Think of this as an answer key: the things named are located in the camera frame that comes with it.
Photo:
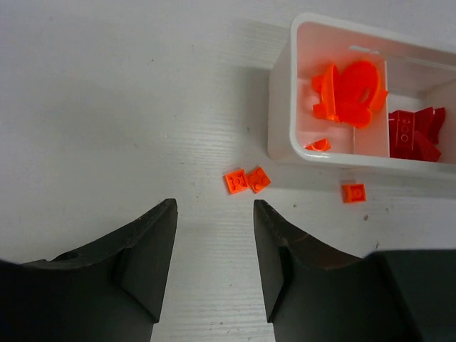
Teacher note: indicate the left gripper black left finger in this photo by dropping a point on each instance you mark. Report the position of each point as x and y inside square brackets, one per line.
[111, 289]

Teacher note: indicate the orange plate in container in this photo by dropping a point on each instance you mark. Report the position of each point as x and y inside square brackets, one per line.
[322, 145]

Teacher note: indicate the red 1x3 brick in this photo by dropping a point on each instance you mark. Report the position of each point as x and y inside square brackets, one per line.
[401, 125]

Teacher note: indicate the large red arch piece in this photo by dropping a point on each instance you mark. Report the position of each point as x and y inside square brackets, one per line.
[429, 122]

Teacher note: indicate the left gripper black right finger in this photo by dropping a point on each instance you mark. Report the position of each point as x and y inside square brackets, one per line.
[314, 292]

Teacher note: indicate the small red curved slope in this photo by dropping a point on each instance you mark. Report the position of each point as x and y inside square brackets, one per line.
[423, 149]

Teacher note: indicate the orange dome lego assembly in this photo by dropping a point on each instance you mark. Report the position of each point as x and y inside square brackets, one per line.
[350, 96]

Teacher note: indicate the white three-compartment container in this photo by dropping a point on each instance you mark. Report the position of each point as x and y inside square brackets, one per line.
[416, 72]

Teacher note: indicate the orange small plate two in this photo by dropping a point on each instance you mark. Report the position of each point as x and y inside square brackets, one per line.
[236, 181]

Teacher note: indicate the orange small plate three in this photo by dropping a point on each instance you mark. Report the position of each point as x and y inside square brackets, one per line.
[258, 180]

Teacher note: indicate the orange small plate one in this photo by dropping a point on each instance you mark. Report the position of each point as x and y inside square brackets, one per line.
[354, 193]

